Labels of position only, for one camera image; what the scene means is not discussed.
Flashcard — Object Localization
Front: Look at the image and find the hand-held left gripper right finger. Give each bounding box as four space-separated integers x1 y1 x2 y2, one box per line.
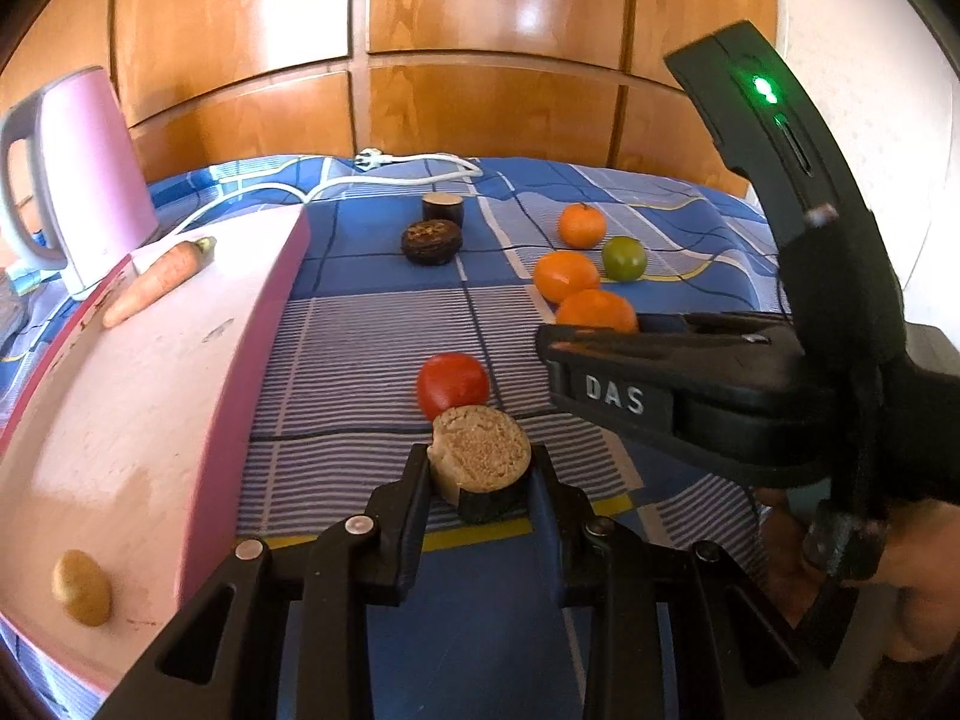
529 444 863 720

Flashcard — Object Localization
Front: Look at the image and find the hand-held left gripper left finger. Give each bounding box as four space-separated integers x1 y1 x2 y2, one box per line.
97 444 436 720

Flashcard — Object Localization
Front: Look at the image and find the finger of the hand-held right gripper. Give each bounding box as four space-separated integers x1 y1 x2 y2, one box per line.
636 310 790 344
535 321 835 487

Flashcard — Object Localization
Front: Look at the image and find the eggplant slice with bitten edge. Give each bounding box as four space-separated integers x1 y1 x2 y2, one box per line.
427 405 533 524

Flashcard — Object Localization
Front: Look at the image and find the red tomato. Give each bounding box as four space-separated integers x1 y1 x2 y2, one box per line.
417 352 491 422

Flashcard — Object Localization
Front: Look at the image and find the green tangerine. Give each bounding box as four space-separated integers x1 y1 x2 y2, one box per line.
602 235 647 284

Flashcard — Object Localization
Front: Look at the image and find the orange tangerine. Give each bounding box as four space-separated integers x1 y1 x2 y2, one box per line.
555 289 639 335
533 250 602 304
558 202 607 250

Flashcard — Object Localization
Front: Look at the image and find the pink tray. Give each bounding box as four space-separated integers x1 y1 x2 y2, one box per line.
0 206 312 695

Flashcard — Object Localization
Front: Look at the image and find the person's right hand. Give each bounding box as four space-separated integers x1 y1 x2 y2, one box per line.
756 486 960 673

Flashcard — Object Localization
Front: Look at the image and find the blue plaid blanket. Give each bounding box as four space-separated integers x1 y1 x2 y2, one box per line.
0 154 788 720

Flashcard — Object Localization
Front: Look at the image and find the dark charred eggplant slice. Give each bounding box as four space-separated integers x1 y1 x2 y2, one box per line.
400 219 464 267

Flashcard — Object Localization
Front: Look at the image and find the small eggplant slice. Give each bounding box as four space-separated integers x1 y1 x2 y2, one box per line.
421 193 465 230

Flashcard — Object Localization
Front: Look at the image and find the carrot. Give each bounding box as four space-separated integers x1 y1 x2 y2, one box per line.
101 236 218 329

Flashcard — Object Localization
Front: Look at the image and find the potato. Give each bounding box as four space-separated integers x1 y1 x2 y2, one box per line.
51 549 113 627

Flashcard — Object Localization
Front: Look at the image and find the wooden wardrobe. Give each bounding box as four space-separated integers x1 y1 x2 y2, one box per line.
0 0 781 200

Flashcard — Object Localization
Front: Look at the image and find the grey speckled object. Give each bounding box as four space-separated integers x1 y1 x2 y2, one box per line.
0 266 42 350

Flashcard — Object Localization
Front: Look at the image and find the pink electric kettle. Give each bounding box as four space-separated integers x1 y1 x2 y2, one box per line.
0 66 160 302

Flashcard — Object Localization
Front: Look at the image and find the white power cable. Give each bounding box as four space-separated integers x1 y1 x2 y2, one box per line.
154 148 487 245

